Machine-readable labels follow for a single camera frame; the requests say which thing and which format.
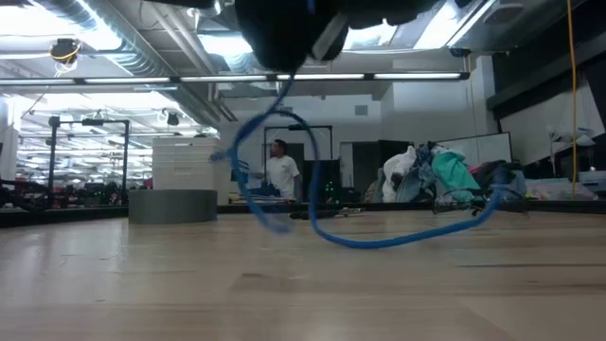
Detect black cable spool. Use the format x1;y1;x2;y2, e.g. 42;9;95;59
234;0;351;74

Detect blue network cable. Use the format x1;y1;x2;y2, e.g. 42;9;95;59
209;70;504;251

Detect long ceiling light bar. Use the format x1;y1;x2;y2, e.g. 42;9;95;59
0;70;472;88

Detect white cloth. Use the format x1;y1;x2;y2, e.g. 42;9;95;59
381;145;419;204

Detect white stacked boxes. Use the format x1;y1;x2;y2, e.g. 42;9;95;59
151;136;232;206

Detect white partition panel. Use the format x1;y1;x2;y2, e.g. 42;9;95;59
434;131;514;168

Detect blue denim garment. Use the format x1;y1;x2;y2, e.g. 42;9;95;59
395;141;441;204

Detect teal garment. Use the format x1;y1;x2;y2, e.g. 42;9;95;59
429;150;482;193

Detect person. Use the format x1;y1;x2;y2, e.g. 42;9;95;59
258;137;304;204

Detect clear safety glasses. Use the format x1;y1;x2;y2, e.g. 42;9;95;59
433;186;530;218

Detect silver ventilation duct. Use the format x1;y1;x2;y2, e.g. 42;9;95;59
26;0;241;127

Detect black ceiling cord reel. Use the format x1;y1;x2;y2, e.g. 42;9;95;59
48;37;82;66

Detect black metal gantry frame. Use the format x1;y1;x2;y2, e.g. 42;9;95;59
262;123;334;203
46;115;133;206

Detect yellow cable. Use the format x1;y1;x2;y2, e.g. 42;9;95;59
566;0;579;200

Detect grey duct tape roll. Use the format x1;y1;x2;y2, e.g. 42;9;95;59
128;188;219;225

